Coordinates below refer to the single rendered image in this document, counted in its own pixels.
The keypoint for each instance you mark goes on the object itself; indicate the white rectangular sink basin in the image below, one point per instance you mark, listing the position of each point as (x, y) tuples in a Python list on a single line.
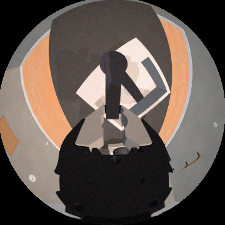
[(142, 69)]

